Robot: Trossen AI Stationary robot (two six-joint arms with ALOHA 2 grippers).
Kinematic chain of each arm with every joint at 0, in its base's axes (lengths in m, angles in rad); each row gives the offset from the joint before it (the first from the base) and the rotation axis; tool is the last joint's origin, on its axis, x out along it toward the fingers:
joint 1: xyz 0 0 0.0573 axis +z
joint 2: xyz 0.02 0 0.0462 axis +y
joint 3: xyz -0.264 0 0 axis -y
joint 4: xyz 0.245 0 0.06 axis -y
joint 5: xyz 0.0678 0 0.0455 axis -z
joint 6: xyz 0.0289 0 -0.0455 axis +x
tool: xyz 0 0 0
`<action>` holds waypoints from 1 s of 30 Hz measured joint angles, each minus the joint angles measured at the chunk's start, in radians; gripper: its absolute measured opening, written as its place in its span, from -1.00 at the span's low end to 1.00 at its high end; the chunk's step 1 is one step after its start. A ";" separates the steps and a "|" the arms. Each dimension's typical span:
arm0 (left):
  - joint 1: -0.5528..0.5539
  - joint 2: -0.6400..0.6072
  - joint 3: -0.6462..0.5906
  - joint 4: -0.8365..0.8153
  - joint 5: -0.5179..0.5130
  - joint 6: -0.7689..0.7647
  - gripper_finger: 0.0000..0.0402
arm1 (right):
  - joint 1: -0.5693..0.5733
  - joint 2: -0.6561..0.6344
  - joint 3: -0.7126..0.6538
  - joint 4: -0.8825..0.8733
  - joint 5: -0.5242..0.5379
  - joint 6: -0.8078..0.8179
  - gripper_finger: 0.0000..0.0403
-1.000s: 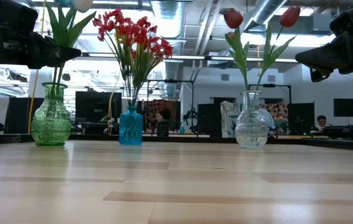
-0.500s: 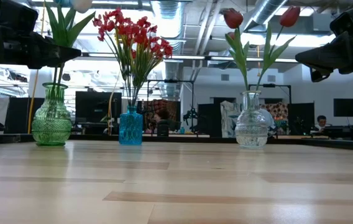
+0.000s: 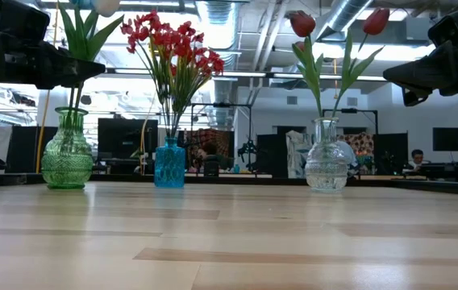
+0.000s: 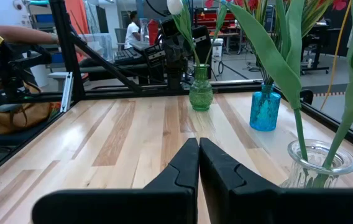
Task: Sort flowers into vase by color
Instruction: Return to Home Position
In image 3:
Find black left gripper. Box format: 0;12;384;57
0;0;106;89

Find green glass vase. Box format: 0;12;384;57
40;106;94;190

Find clear glass vase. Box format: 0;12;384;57
304;116;349;193

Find blue glass vase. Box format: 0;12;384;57
154;136;187;189

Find black panel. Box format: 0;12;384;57
373;132;410;174
10;126;59;174
256;133;289;178

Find person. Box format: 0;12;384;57
196;143;224;170
343;140;361;178
404;148;427;172

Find floral patterned cloth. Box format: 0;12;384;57
348;132;375;158

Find black desk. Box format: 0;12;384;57
414;160;458;182

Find white blue cloth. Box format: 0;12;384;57
285;130;314;179

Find red patterned cloth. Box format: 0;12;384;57
184;128;234;170

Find black wall monitor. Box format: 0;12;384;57
432;126;458;152

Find black rig frame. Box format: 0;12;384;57
321;107;379;136
190;102;253;134

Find short yellow hanging cord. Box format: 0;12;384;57
332;58;341;101

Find thin yellow hanging cable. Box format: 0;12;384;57
139;100;156;175

